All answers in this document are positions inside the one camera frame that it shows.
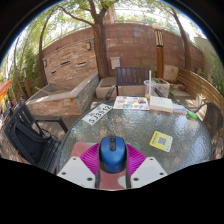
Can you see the black metal chair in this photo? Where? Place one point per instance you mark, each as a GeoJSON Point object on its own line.
{"type": "Point", "coordinates": [30, 136]}

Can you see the slim tree trunk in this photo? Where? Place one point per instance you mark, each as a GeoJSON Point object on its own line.
{"type": "Point", "coordinates": [183, 40]}

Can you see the raised stone planter bed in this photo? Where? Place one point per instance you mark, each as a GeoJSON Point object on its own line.
{"type": "Point", "coordinates": [63, 98]}

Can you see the white number plate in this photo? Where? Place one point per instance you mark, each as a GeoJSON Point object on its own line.
{"type": "Point", "coordinates": [96, 113]}

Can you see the white square planter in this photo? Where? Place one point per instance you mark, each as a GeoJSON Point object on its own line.
{"type": "Point", "coordinates": [163, 87]}

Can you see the dark wooden slatted chair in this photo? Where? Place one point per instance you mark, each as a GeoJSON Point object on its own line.
{"type": "Point", "coordinates": [131, 76]}

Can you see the colourful printed leaflet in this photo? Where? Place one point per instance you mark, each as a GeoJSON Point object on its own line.
{"type": "Point", "coordinates": [131, 102]}

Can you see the yellow square card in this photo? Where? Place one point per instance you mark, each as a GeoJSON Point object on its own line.
{"type": "Point", "coordinates": [161, 140]}

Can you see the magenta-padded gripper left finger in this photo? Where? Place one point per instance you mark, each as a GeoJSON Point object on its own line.
{"type": "Point", "coordinates": [75, 171]}

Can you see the blue computer mouse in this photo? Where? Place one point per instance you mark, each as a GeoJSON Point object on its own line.
{"type": "Point", "coordinates": [112, 155]}

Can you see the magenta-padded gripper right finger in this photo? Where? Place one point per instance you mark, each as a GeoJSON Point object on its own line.
{"type": "Point", "coordinates": [148, 171]}

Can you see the small green tube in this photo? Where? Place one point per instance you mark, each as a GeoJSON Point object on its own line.
{"type": "Point", "coordinates": [191, 115]}

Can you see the dark wicker chair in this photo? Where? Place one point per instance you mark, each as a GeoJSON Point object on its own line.
{"type": "Point", "coordinates": [213, 121]}

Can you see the forked tree trunk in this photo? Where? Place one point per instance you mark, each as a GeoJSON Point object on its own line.
{"type": "Point", "coordinates": [100, 40]}

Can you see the low concrete planter box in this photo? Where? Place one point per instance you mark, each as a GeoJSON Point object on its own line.
{"type": "Point", "coordinates": [105, 88]}

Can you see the thin pale booklet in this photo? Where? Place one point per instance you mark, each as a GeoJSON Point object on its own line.
{"type": "Point", "coordinates": [179, 108]}

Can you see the dark wall lamp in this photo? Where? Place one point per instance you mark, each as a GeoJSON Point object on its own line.
{"type": "Point", "coordinates": [44, 62]}
{"type": "Point", "coordinates": [88, 45]}

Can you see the grey wall box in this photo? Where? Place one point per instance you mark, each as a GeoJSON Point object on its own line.
{"type": "Point", "coordinates": [115, 62]}

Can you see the wooden garden lamp post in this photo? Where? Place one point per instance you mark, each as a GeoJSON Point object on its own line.
{"type": "Point", "coordinates": [159, 50]}

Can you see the clear plastic cup with straw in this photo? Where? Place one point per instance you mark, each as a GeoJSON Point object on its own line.
{"type": "Point", "coordinates": [149, 88]}

